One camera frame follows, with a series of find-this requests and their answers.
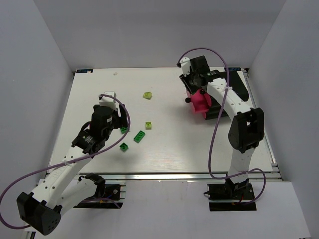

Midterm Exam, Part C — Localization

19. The light green square lego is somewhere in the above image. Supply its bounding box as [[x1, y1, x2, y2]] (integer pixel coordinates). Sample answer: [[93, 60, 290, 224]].
[[145, 121, 152, 130]]

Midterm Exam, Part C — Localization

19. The black drawer cabinet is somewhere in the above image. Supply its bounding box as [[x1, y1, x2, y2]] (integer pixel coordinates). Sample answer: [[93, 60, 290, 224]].
[[206, 70, 251, 120]]

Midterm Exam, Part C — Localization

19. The left blue label sticker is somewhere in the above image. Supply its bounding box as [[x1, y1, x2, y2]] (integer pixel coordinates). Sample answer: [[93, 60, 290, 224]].
[[76, 69, 93, 74]]

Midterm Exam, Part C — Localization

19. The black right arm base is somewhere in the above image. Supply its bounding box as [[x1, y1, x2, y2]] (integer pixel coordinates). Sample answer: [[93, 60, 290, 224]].
[[203, 183, 257, 212]]

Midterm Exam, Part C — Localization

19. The light green sloped lego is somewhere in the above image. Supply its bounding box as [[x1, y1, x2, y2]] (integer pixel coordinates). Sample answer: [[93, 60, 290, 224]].
[[143, 92, 153, 100]]

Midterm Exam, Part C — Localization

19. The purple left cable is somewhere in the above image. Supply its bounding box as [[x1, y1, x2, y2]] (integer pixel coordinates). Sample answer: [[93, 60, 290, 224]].
[[0, 94, 132, 229]]

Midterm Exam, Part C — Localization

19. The green upturned long lego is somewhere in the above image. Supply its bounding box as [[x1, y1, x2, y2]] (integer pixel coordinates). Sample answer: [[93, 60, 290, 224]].
[[134, 130, 146, 143]]

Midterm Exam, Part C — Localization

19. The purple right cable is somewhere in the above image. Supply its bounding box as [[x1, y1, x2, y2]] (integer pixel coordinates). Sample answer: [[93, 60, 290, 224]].
[[178, 47, 266, 205]]

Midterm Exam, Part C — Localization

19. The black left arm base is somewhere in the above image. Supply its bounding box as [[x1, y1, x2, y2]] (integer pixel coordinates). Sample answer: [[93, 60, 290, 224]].
[[74, 174, 126, 209]]

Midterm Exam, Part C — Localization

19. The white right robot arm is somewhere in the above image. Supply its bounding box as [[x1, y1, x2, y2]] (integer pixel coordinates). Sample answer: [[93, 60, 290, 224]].
[[177, 56, 264, 189]]

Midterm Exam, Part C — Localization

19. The blue label sticker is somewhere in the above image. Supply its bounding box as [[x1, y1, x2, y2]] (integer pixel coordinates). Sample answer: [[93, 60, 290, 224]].
[[224, 67, 242, 72], [76, 69, 93, 74]]

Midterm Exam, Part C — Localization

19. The aluminium front rail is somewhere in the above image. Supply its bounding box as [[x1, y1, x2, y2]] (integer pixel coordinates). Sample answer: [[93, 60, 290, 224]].
[[44, 171, 284, 182]]

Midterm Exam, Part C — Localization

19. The green upturned square lego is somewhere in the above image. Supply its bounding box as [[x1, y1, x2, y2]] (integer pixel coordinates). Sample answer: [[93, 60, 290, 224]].
[[120, 142, 129, 152]]

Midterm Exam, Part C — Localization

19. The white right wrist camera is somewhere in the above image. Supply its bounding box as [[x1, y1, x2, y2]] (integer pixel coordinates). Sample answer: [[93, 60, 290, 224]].
[[177, 57, 191, 76]]

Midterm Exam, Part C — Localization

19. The right blue label sticker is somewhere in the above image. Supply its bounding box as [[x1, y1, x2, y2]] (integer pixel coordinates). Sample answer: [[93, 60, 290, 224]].
[[224, 67, 242, 72]]

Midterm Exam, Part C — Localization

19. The purple cable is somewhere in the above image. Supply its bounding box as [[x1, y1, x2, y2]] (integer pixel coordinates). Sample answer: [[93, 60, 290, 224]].
[[178, 47, 266, 205], [0, 94, 132, 229]]

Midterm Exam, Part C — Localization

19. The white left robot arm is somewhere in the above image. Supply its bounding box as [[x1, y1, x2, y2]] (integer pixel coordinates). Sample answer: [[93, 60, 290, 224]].
[[17, 105, 128, 236]]

